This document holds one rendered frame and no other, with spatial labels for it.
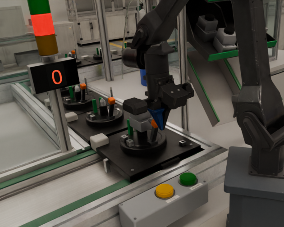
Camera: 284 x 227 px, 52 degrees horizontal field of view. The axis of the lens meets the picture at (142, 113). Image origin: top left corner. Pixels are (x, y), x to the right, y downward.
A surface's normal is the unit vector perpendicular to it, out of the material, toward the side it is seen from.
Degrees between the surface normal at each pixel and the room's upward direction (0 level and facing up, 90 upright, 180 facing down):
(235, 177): 0
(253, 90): 61
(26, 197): 0
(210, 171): 90
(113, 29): 90
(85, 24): 90
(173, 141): 0
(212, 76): 45
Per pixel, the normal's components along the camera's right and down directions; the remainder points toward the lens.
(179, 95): 0.11, -0.80
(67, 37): 0.43, 0.31
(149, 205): -0.09, -0.92
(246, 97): -0.76, -0.21
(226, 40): 0.22, 0.70
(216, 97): 0.22, -0.43
